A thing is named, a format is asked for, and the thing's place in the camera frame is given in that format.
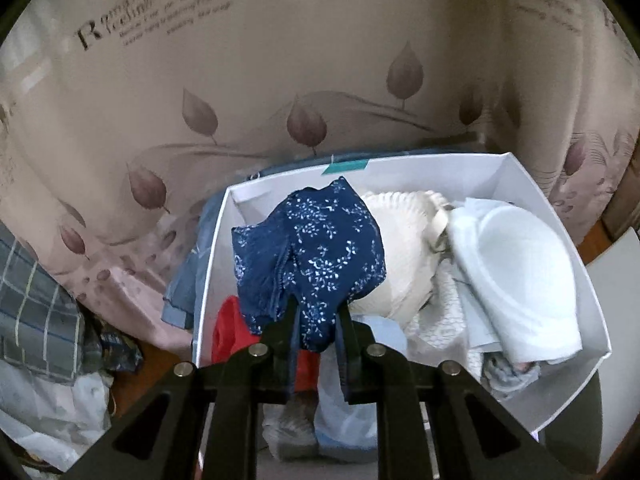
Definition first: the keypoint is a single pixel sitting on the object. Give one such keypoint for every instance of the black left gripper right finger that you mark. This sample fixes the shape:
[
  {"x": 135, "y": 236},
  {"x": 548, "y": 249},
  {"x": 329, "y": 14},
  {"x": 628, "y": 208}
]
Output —
[{"x": 434, "y": 422}]

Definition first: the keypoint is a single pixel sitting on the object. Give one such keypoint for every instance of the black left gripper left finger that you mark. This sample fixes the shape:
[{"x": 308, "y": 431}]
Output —
[{"x": 201, "y": 422}]

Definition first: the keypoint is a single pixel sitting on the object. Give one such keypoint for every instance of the red fabric garment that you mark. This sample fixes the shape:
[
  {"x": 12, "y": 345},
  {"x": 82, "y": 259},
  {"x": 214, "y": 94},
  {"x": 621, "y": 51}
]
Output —
[{"x": 231, "y": 335}]

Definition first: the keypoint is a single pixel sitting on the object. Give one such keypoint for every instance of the pale blue padded bra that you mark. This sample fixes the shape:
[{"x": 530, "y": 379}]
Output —
[{"x": 522, "y": 274}]

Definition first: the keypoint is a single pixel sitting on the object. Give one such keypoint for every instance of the navy floral print underwear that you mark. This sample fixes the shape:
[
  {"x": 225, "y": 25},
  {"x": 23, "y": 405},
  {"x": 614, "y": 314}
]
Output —
[{"x": 322, "y": 247}]

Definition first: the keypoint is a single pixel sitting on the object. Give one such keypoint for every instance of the white ribbed knit underwear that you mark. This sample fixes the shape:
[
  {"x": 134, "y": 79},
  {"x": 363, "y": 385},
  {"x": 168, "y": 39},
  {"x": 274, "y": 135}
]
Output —
[{"x": 413, "y": 230}]

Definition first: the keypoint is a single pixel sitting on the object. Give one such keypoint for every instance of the grey knitted garment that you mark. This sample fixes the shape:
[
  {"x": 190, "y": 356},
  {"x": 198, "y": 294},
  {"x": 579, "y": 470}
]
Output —
[{"x": 288, "y": 429}]

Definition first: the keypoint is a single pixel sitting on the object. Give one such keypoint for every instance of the floral light blue underwear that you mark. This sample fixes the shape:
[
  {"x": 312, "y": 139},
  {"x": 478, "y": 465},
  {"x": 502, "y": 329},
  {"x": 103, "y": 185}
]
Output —
[{"x": 505, "y": 380}]

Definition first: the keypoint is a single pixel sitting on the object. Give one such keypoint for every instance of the white honeycomb pattern cloth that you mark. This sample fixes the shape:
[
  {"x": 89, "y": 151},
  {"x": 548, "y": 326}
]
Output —
[{"x": 438, "y": 332}]

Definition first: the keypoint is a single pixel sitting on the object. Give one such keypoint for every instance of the blue denim garment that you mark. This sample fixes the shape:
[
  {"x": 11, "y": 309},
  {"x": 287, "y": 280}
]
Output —
[{"x": 183, "y": 295}]

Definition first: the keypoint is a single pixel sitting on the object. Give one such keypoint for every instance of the light blue folded cloth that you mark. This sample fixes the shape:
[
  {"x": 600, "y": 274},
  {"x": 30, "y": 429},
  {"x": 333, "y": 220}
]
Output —
[{"x": 347, "y": 433}]

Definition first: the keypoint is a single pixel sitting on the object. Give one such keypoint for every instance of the grey plaid cloth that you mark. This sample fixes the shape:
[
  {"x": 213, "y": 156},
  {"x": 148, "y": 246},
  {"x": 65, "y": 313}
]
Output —
[{"x": 42, "y": 326}]

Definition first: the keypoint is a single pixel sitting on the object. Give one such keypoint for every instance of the white storage box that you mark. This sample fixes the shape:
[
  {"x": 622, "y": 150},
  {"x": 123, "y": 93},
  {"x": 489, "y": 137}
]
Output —
[{"x": 459, "y": 176}]

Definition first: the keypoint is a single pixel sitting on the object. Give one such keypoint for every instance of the leaf patterned beige curtain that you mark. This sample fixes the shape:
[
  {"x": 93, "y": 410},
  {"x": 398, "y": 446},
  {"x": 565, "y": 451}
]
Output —
[{"x": 120, "y": 117}]

